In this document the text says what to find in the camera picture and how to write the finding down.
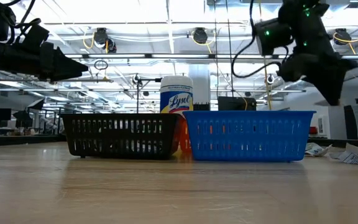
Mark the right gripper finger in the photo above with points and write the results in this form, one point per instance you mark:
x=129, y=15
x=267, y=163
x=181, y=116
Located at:
x=325, y=82
x=340, y=81

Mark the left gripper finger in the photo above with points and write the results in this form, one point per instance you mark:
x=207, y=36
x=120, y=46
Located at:
x=67, y=62
x=67, y=75

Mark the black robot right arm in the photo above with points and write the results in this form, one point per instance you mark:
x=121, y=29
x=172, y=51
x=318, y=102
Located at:
x=306, y=25

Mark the white framed panel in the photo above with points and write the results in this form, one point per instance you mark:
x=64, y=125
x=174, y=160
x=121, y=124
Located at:
x=321, y=124

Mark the black upright panel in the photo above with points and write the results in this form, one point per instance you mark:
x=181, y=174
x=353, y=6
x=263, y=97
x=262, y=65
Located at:
x=350, y=123

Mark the red box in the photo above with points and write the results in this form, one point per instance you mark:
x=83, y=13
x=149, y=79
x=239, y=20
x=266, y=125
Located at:
x=312, y=130

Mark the black plastic basket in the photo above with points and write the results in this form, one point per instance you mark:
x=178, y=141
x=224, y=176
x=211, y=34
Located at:
x=120, y=115

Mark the white pad packet dark print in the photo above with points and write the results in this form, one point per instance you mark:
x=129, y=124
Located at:
x=353, y=157
x=317, y=150

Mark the blue plastic basket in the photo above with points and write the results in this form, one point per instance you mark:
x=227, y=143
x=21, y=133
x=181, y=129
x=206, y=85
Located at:
x=250, y=115

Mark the black equipment box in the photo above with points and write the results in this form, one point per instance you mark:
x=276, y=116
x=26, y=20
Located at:
x=235, y=104

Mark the Lysol wipes canister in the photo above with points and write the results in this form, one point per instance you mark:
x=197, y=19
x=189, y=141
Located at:
x=176, y=93

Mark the white building pillar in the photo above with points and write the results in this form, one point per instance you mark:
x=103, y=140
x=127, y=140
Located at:
x=201, y=84

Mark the orange plastic basket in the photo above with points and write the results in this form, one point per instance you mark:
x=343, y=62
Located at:
x=185, y=140

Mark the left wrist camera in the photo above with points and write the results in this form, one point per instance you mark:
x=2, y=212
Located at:
x=34, y=39

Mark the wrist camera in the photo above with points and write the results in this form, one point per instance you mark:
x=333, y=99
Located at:
x=291, y=70
x=34, y=39

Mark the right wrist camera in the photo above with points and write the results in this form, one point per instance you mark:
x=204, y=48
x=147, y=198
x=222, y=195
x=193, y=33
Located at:
x=291, y=70

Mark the black aluminium table frame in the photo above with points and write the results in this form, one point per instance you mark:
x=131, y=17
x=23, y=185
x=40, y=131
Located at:
x=26, y=140

